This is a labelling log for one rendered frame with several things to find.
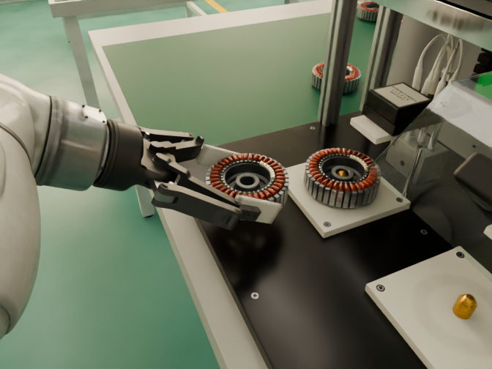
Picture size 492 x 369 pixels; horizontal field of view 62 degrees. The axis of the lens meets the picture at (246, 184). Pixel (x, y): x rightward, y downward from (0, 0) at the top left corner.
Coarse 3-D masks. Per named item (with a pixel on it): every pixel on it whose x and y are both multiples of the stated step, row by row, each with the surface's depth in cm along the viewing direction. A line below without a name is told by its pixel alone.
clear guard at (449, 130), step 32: (448, 96) 27; (480, 96) 26; (416, 128) 28; (448, 128) 26; (480, 128) 25; (384, 160) 28; (416, 160) 27; (448, 160) 25; (416, 192) 26; (448, 192) 25; (448, 224) 24; (480, 224) 23; (480, 256) 22
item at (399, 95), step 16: (368, 96) 58; (384, 96) 56; (400, 96) 56; (416, 96) 56; (368, 112) 59; (384, 112) 56; (400, 112) 54; (416, 112) 55; (368, 128) 57; (384, 128) 57; (400, 128) 55
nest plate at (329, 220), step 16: (288, 192) 63; (304, 192) 62; (384, 192) 62; (304, 208) 59; (320, 208) 59; (336, 208) 59; (352, 208) 59; (368, 208) 59; (384, 208) 59; (400, 208) 60; (320, 224) 57; (336, 224) 57; (352, 224) 57
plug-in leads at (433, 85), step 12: (444, 36) 57; (444, 48) 55; (456, 48) 55; (420, 60) 58; (420, 72) 59; (432, 72) 56; (444, 72) 55; (456, 72) 56; (432, 84) 60; (444, 84) 56; (432, 96) 61
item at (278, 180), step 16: (224, 160) 57; (240, 160) 58; (256, 160) 58; (272, 160) 57; (208, 176) 55; (224, 176) 55; (240, 176) 56; (256, 176) 56; (272, 176) 55; (288, 176) 55; (224, 192) 52; (240, 192) 52; (256, 192) 53; (272, 192) 52
